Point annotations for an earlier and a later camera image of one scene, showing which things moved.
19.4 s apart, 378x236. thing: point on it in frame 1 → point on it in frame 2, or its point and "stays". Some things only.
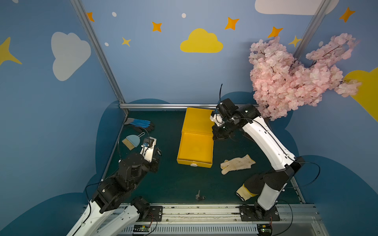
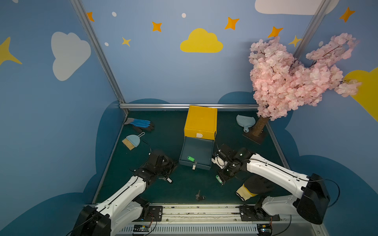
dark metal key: x=200 y=197 stays
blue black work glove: x=140 y=125 stays
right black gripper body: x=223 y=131 → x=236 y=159
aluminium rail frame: x=224 y=220 stays
